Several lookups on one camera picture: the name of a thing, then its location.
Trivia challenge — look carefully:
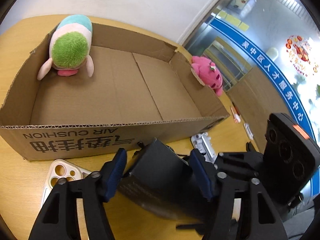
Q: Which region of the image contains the clear beige phone case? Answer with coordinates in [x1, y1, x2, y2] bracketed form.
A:
[41, 159, 91, 206]

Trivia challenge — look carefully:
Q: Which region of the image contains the silver metal bracket part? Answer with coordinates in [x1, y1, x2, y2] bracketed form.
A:
[190, 132, 217, 163]

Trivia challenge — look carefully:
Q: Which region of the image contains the black rectangular box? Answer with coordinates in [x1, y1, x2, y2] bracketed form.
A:
[118, 139, 210, 222]

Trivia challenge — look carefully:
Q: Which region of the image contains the small white clip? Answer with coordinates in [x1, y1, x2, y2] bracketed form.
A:
[244, 122, 254, 140]

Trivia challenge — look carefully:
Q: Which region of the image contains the red white marker pen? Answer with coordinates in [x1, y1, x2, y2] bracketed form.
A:
[230, 102, 241, 123]

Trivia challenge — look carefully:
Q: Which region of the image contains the pink plush toy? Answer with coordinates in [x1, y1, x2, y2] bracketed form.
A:
[191, 56, 223, 96]

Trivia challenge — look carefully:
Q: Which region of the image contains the brown cardboard box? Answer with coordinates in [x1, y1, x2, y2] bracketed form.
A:
[1, 23, 229, 161]

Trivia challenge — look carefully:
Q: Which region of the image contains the green haired plush toy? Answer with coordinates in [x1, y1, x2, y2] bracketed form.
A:
[37, 15, 94, 80]

